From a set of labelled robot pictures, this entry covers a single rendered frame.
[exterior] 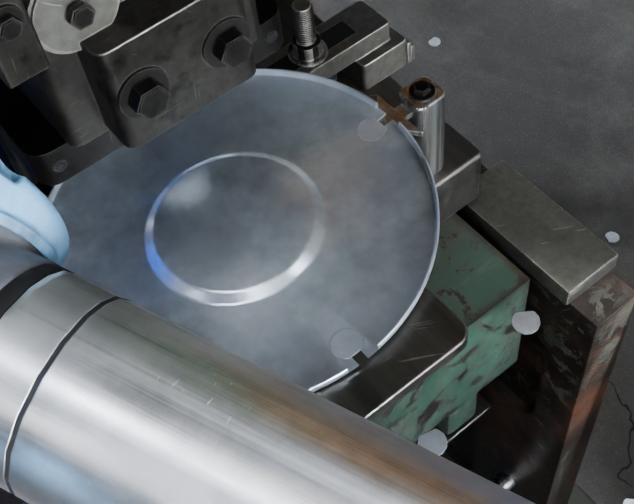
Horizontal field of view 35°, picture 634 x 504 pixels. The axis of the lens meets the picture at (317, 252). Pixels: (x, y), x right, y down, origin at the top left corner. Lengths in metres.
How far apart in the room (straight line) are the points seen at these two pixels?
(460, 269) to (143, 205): 0.27
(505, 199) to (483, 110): 0.94
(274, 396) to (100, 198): 0.46
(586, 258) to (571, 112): 0.99
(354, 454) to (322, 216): 0.41
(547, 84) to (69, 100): 1.35
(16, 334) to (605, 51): 1.70
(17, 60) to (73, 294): 0.22
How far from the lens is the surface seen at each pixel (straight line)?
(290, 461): 0.30
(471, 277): 0.84
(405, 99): 0.76
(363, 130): 0.75
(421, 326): 0.66
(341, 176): 0.73
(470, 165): 0.84
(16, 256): 0.35
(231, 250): 0.70
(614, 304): 0.87
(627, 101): 1.87
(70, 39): 0.58
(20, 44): 0.53
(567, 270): 0.86
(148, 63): 0.59
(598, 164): 1.77
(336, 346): 0.65
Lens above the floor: 1.36
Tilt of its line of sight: 55 degrees down
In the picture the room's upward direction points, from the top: 9 degrees counter-clockwise
